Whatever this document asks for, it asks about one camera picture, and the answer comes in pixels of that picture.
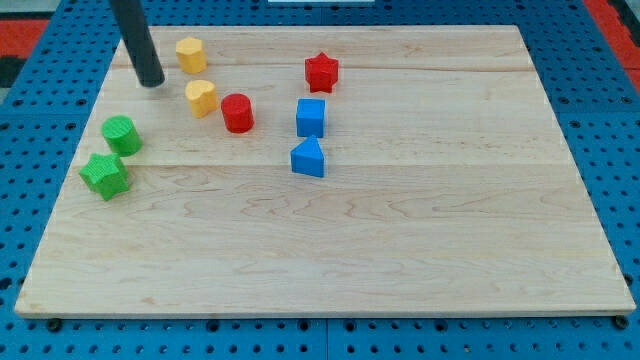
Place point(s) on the green star block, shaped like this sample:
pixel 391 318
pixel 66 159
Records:
pixel 105 175

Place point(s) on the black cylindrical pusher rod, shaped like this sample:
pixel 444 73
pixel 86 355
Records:
pixel 130 18

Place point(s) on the yellow hexagon block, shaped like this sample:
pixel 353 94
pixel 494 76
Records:
pixel 191 55

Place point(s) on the red star block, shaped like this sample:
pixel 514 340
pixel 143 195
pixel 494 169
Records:
pixel 321 73

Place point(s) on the light wooden board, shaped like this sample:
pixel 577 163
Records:
pixel 449 189

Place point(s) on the red cylinder block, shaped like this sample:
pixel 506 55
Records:
pixel 237 113

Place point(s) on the yellow heart block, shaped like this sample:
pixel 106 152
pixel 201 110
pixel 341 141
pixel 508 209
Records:
pixel 202 97

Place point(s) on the blue triangle block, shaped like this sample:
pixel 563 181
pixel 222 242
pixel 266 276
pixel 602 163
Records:
pixel 307 158

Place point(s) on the green cylinder block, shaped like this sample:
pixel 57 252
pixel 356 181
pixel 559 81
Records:
pixel 121 135

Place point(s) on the blue cube block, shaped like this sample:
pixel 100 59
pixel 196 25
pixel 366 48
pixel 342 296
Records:
pixel 310 117

